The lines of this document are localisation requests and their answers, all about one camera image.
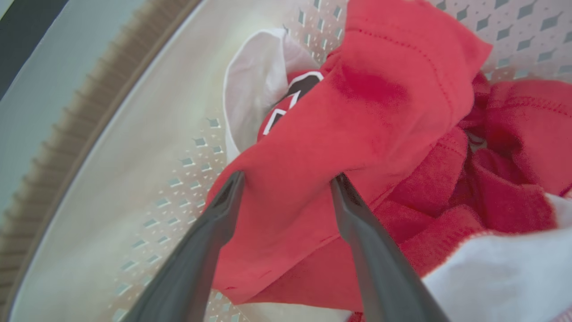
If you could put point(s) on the red thin knit shirt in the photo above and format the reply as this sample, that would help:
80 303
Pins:
357 125

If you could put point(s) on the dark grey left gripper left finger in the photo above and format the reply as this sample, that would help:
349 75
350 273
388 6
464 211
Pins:
192 268

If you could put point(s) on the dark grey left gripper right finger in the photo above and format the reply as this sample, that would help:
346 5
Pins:
384 277

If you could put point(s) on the plain white garment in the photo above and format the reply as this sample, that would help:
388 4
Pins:
505 277

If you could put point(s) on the white shirt with red print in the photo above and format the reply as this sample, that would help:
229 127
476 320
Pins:
254 76

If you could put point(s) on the red fleece garment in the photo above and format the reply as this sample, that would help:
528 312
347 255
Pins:
514 134

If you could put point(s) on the cream perforated plastic laundry basket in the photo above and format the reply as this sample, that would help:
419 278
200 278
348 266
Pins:
134 143

